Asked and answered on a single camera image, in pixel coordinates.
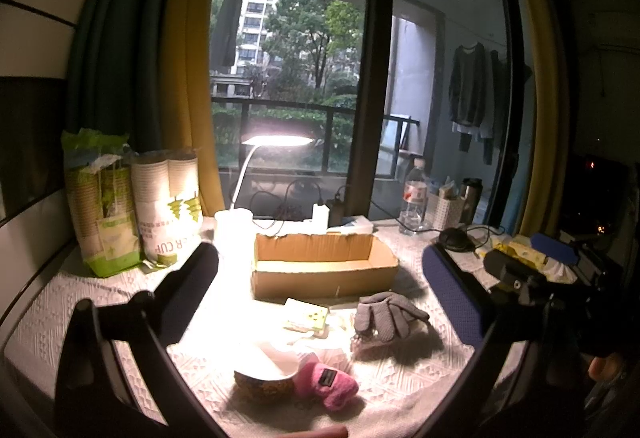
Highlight grey knit gloves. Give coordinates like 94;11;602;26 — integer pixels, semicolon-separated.
354;291;430;343

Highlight pink plush toy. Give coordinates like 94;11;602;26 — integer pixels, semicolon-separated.
293;354;359;412

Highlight white yellow patterned cloth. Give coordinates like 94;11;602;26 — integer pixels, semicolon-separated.
284;299;329;336

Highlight operator hand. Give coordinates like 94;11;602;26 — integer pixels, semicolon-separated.
282;425;349;438

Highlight yellow plastic bag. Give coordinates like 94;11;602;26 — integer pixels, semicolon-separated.
492;241;547;271

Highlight black round puck device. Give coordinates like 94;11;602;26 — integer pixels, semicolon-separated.
438;227;475;253

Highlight white perforated basket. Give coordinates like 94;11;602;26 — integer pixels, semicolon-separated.
425;192;464;230

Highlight steel thermos flask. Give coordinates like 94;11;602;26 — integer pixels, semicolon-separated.
460;178;483;225

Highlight white embossed tablecloth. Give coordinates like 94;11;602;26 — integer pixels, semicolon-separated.
4;221;473;437

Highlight clear water bottle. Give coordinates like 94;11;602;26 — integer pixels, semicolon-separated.
398;158;428;235

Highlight hanging dark sweater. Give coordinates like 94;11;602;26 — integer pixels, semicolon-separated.
449;43;495;139

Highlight black power adapter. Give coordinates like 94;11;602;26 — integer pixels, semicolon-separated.
326;198;345;227

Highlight open cardboard box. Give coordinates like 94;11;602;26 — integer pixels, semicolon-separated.
252;233;399;301

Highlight white phone charger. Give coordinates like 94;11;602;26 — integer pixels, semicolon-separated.
311;203;331;235

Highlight white desk lamp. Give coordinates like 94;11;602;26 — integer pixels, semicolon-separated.
213;128;314;270

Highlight green paper cup pack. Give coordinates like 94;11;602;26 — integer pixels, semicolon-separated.
61;128;141;278

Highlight white paper cup pack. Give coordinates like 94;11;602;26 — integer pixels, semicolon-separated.
131;148;203;268

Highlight black balcony railing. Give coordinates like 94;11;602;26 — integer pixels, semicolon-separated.
210;95;420;177

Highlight yellow curtain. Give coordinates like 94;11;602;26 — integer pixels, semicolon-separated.
160;0;224;215

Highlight dark window frame post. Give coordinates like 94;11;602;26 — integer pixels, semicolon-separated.
345;0;393;215

